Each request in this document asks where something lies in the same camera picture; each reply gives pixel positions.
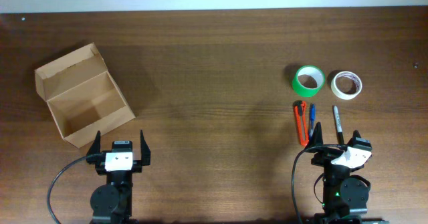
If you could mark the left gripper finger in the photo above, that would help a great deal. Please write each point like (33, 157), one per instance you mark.
(144, 149)
(94, 151)

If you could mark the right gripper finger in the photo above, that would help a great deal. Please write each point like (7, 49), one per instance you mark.
(316, 138)
(355, 140)

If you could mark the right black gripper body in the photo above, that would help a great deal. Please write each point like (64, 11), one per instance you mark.
(331, 172)

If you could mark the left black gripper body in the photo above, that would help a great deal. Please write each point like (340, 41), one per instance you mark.
(136, 168)

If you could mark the black marker pen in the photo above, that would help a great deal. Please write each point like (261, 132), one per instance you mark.
(338, 125)

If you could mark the orange utility knife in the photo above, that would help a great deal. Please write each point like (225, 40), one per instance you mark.
(299, 108)

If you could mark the blue pen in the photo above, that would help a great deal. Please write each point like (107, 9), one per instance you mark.
(312, 120)

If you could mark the white masking tape roll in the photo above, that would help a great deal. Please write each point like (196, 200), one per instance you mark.
(346, 85)

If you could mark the green tape roll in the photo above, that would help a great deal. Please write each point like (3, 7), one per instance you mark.
(308, 80)

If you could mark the brown cardboard box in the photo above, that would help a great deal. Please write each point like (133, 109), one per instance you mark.
(82, 96)

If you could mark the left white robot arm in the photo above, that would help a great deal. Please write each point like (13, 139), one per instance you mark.
(112, 202)

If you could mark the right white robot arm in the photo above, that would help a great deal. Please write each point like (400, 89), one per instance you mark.
(344, 194)

